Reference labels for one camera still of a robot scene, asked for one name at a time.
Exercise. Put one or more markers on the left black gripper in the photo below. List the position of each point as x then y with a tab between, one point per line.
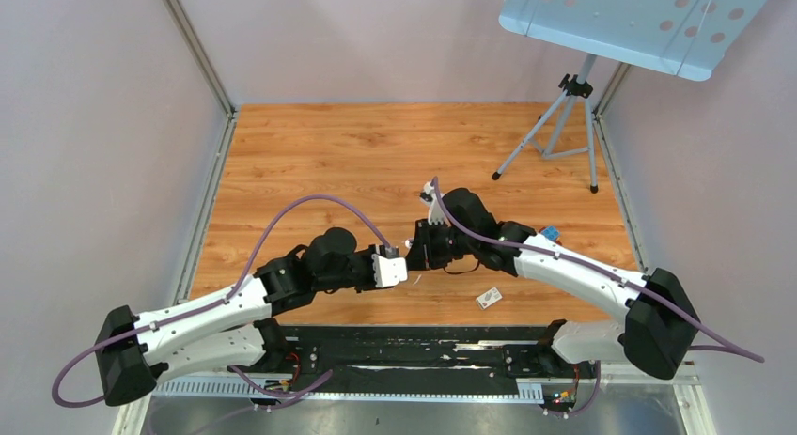
367	254

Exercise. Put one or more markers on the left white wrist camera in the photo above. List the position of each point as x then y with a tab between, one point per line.
390	268

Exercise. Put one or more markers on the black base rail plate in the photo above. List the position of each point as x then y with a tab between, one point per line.
416	363

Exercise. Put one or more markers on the light blue perforated tray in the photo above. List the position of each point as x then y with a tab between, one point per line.
684	38

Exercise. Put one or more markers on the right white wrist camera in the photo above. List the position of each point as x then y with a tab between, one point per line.
435	215

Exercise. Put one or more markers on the blue orange toy block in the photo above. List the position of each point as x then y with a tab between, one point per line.
551	233

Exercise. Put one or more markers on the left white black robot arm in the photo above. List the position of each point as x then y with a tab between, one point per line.
236	325

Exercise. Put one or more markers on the grey tripod stand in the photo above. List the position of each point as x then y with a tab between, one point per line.
573	88

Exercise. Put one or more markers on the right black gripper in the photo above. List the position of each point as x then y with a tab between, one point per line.
422	255

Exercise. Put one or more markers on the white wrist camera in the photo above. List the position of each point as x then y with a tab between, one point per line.
435	215
390	268

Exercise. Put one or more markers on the small white staple box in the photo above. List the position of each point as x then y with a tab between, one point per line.
489	298

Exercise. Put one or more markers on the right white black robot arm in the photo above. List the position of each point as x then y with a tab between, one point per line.
653	322

